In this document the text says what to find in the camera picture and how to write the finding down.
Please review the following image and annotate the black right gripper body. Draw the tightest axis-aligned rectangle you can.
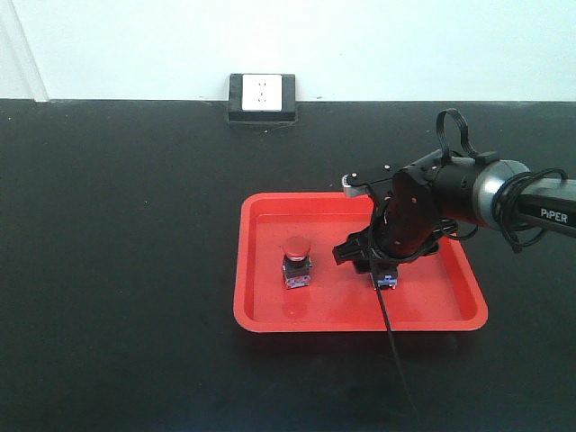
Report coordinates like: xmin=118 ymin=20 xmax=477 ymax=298
xmin=356 ymin=155 xmax=443 ymax=264

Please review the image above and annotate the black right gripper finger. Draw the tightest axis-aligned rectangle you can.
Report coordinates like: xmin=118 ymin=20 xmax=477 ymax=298
xmin=404 ymin=229 xmax=441 ymax=261
xmin=332 ymin=229 xmax=371 ymax=266

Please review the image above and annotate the yellow mushroom push button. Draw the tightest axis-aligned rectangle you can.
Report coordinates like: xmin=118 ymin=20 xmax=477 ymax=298
xmin=370 ymin=263 xmax=399 ymax=290

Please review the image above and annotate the red mushroom push button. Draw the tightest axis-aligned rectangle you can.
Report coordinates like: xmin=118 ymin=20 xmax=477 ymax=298
xmin=282 ymin=236 xmax=313 ymax=289

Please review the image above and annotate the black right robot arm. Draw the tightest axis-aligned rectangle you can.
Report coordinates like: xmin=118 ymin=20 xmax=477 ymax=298
xmin=333 ymin=151 xmax=575 ymax=273

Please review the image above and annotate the red plastic tray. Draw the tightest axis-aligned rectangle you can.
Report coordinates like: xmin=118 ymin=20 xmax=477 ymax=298
xmin=233 ymin=193 xmax=488 ymax=333

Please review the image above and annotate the white socket black housing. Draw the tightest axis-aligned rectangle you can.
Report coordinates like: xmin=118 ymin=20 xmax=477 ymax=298
xmin=227 ymin=73 xmax=296 ymax=123

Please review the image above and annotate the black hanging cable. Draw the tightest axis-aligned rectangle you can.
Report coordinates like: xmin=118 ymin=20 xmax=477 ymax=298
xmin=366 ymin=202 xmax=422 ymax=432

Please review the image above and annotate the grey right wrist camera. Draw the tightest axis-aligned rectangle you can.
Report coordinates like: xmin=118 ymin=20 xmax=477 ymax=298
xmin=341 ymin=172 xmax=369 ymax=198

